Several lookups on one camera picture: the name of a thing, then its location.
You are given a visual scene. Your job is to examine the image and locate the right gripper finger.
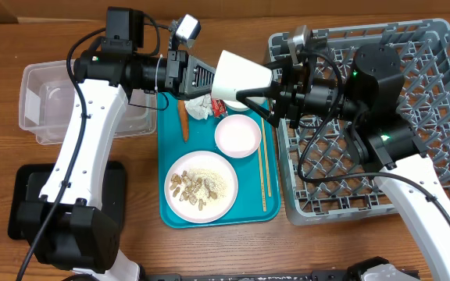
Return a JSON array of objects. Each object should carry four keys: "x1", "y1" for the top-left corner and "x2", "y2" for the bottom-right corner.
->
[
  {"x1": 236, "y1": 81, "x2": 282, "y2": 98},
  {"x1": 244, "y1": 97, "x2": 280, "y2": 128}
]

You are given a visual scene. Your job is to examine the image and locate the wooden chopstick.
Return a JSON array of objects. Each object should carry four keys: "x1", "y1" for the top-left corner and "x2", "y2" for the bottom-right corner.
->
[
  {"x1": 261, "y1": 119, "x2": 272, "y2": 197},
  {"x1": 257, "y1": 146, "x2": 266, "y2": 212}
]

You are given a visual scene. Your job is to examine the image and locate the white bowl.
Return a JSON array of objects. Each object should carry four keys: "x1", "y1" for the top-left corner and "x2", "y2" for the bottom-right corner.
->
[{"x1": 224, "y1": 101, "x2": 249, "y2": 112}]

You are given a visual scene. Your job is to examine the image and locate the small pink plate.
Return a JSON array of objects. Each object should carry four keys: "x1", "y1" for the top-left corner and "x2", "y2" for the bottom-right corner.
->
[{"x1": 214, "y1": 114, "x2": 262, "y2": 158}]

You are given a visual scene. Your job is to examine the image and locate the white cup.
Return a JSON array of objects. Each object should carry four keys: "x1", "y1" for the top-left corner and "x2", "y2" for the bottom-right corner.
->
[{"x1": 211, "y1": 50, "x2": 273, "y2": 101}]

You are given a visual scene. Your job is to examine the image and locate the red snack wrapper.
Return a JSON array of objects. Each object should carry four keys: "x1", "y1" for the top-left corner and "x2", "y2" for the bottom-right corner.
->
[{"x1": 211, "y1": 99, "x2": 228, "y2": 118}]

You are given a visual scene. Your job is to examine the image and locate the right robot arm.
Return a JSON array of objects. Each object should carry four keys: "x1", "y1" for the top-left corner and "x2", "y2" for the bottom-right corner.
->
[{"x1": 236, "y1": 41, "x2": 450, "y2": 280}]

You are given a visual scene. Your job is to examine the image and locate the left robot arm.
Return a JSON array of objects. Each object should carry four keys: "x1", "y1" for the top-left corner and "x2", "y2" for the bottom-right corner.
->
[{"x1": 16, "y1": 7, "x2": 215, "y2": 280}]

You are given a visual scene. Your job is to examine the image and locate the grey dishwasher rack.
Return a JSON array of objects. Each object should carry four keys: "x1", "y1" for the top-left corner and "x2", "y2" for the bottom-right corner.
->
[{"x1": 277, "y1": 19, "x2": 450, "y2": 225}]

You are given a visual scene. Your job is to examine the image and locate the orange carrot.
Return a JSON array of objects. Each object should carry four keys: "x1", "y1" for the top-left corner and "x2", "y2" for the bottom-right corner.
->
[{"x1": 177, "y1": 100, "x2": 189, "y2": 143}]

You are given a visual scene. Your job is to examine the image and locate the crumpled white tissue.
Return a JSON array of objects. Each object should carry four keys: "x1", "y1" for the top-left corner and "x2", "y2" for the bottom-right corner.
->
[{"x1": 184, "y1": 94, "x2": 213, "y2": 120}]

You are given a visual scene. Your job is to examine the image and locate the teal plastic serving tray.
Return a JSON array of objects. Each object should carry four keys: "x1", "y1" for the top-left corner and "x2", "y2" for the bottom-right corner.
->
[{"x1": 157, "y1": 96, "x2": 281, "y2": 229}]

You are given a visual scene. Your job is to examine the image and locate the large white plate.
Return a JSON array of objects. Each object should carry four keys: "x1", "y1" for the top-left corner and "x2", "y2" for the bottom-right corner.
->
[{"x1": 162, "y1": 151, "x2": 238, "y2": 224}]

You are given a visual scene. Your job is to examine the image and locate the peanut shell scraps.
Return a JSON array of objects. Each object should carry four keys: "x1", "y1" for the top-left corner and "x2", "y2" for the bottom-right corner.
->
[{"x1": 169, "y1": 170, "x2": 218, "y2": 211}]

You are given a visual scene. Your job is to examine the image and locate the clear plastic bin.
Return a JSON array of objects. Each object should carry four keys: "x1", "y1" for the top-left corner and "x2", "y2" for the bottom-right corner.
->
[{"x1": 19, "y1": 60, "x2": 157, "y2": 145}]

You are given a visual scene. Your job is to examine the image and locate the black plastic tray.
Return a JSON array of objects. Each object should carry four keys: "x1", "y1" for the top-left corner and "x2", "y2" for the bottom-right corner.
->
[{"x1": 7, "y1": 161, "x2": 127, "y2": 240}]

